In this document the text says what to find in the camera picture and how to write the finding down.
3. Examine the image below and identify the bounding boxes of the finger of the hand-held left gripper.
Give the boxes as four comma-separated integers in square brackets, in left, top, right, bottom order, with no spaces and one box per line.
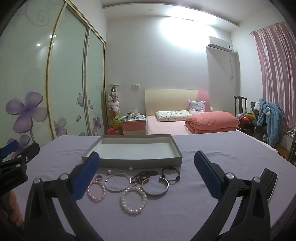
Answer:
[0,139,19,158]
[11,142,40,163]

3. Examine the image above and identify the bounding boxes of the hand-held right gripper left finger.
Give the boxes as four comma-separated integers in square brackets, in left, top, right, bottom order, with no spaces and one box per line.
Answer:
[23,152,102,241]

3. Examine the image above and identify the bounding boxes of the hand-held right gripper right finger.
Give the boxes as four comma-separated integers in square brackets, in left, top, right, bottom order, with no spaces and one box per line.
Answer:
[194,151,271,241]

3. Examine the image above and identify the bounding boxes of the pink pearl bracelet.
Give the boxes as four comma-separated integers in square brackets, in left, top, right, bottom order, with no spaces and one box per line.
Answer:
[87,181,106,204]

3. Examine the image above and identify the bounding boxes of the black cord bracelet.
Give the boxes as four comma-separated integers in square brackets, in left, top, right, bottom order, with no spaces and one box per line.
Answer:
[159,167,181,182]

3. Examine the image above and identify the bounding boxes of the thin silver bangle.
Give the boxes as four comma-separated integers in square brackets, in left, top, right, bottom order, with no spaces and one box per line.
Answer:
[105,173,132,192]

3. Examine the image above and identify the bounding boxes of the white pearl bracelet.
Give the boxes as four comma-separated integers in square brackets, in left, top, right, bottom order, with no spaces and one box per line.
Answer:
[120,185,148,215]

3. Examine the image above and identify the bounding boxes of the grey cardboard tray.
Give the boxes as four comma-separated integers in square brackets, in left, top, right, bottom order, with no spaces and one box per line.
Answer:
[81,134,183,168]

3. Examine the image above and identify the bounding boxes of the wide silver cuff bangle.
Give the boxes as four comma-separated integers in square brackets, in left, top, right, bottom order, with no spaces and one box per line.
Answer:
[141,177,170,196]

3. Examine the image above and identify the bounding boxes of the dark bead bracelet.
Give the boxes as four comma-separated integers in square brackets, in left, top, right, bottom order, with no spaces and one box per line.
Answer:
[132,170,159,186]

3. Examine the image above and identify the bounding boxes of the person's left hand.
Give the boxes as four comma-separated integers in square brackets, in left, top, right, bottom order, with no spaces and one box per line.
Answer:
[0,191,24,230]

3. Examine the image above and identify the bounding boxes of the folded pink quilt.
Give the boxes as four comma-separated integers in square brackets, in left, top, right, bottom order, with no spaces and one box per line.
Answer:
[184,111,241,134]

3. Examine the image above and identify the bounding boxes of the black smartphone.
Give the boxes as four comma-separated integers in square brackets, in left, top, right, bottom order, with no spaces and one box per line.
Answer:
[260,168,278,199]

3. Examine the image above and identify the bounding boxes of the bed with pink sheet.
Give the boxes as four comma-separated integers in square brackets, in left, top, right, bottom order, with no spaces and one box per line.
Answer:
[145,115,241,135]

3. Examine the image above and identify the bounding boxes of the dark upholstered chair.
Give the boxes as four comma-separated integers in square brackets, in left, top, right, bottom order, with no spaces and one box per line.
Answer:
[251,102,271,139]

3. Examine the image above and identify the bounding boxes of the colourful toy heap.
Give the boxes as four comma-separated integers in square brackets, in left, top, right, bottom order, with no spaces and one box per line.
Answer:
[240,111,255,124]

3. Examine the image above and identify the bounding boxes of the small purple pillow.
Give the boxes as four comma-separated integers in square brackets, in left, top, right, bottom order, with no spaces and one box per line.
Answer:
[187,100,206,114]

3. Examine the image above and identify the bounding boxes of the white patterned pillow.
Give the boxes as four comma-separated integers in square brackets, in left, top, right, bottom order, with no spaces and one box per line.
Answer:
[155,110,193,122]

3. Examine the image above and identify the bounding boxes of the pink and beige nightstand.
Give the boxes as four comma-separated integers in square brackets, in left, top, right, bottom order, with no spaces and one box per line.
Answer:
[121,117,147,135]

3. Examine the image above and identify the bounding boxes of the dark wooden chair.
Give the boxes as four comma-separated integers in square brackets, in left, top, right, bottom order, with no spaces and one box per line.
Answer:
[233,96,248,118]

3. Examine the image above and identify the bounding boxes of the plush toy tower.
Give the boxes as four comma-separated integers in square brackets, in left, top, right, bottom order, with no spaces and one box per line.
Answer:
[107,84,121,129]

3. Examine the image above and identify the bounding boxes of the beige and pink headboard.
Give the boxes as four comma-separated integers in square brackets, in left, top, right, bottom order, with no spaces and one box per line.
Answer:
[145,89,210,116]

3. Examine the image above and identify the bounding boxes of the blue garment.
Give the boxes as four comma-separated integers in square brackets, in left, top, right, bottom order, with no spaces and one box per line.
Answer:
[257,98,287,147]

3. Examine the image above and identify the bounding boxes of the flower print sliding wardrobe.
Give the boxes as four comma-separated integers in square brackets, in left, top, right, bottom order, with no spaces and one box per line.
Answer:
[0,0,107,153]

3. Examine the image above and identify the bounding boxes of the white metal rack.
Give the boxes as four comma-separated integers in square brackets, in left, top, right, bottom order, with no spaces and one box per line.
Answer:
[283,126,296,163]

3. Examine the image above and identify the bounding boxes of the pink curtain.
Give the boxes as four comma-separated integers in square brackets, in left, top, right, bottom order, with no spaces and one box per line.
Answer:
[251,23,296,149]

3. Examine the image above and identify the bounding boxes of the white air conditioner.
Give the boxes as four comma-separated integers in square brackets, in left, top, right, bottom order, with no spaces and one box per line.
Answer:
[206,35,233,52]

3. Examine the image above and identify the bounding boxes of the curtain rod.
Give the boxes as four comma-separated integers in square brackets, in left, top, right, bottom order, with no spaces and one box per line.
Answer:
[248,21,287,35]

